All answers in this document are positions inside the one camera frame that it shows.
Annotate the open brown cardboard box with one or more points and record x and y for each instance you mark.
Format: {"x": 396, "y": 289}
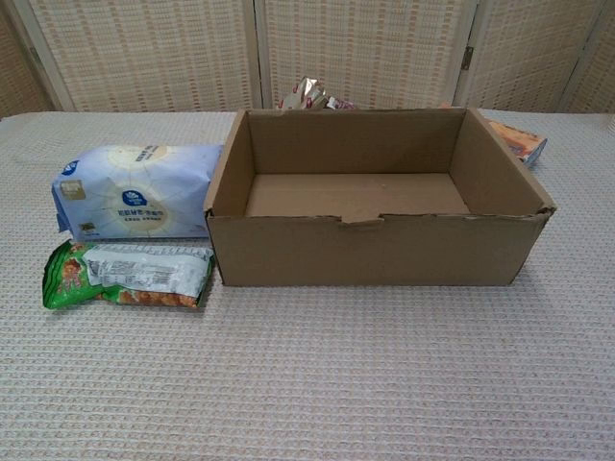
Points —
{"x": 365, "y": 254}

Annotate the blue white tissue pack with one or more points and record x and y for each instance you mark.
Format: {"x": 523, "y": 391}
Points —
{"x": 139, "y": 192}

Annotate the metal screen hinge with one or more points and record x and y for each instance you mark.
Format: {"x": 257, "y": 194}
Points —
{"x": 468, "y": 57}

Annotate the beige woven tablecloth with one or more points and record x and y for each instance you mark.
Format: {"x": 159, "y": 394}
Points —
{"x": 307, "y": 374}

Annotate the dark purple juice carton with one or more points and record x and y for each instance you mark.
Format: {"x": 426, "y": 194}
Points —
{"x": 338, "y": 103}

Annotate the orange package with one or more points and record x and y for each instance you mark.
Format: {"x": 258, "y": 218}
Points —
{"x": 521, "y": 141}

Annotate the woven folding screen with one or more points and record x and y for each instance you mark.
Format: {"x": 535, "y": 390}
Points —
{"x": 144, "y": 48}

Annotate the gold brown snack packet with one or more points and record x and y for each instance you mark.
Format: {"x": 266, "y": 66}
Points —
{"x": 305, "y": 93}

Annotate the green snack bag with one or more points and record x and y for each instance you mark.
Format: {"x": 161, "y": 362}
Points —
{"x": 67, "y": 283}

